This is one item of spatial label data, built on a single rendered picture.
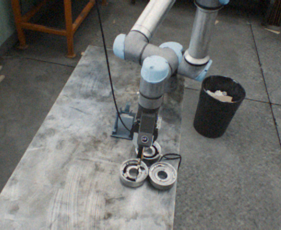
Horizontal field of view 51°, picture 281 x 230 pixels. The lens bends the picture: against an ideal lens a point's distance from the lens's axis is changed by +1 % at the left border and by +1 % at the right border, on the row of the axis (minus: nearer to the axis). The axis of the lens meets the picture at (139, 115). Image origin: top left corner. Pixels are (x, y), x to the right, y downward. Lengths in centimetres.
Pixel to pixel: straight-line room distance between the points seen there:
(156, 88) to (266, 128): 205
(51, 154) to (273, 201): 162
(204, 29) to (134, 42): 40
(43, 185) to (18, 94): 174
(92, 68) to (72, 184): 74
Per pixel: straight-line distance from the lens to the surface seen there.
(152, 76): 83
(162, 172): 115
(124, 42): 97
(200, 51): 134
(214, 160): 236
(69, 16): 301
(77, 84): 153
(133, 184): 109
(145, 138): 90
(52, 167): 118
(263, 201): 230
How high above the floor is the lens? 173
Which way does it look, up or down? 43 degrees down
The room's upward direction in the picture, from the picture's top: 8 degrees clockwise
